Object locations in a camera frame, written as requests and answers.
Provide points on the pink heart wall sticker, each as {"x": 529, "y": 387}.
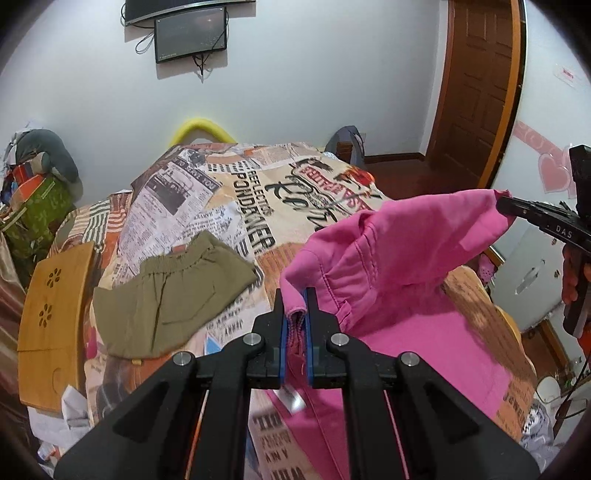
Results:
{"x": 554, "y": 173}

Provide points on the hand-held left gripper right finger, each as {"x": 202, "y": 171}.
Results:
{"x": 310, "y": 350}

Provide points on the pink slipper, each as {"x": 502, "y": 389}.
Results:
{"x": 485, "y": 272}

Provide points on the large black wall screen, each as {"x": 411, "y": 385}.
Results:
{"x": 184, "y": 7}

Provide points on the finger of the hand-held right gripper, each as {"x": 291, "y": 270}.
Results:
{"x": 526, "y": 211}

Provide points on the orange box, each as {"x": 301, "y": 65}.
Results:
{"x": 27, "y": 175}

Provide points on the small black wall monitor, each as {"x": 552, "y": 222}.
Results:
{"x": 189, "y": 37}

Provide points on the white round container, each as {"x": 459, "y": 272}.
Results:
{"x": 547, "y": 391}

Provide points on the white cabinet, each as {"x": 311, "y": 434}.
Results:
{"x": 521, "y": 258}

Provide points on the newspaper print blanket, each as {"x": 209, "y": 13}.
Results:
{"x": 258, "y": 184}

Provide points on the white crumpled cloth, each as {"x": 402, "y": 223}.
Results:
{"x": 74, "y": 410}

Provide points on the bamboo lap table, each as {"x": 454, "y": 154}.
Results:
{"x": 51, "y": 323}

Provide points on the pink ribbon wall sticker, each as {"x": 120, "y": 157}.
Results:
{"x": 531, "y": 134}

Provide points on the person's right hand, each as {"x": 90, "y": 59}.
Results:
{"x": 572, "y": 284}

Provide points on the green patterned bag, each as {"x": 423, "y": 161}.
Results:
{"x": 41, "y": 203}

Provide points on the grey plush pillow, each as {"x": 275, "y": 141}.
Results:
{"x": 51, "y": 147}

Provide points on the brown wooden door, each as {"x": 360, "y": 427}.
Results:
{"x": 475, "y": 92}

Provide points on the pink pants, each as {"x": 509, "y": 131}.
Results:
{"x": 392, "y": 258}

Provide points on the olive green shorts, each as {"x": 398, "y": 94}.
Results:
{"x": 175, "y": 295}

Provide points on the grey blue backpack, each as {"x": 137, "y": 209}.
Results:
{"x": 344, "y": 141}

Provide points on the yellow foam tube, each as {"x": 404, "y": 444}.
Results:
{"x": 198, "y": 123}

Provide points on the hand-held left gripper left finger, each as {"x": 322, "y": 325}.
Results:
{"x": 282, "y": 350}

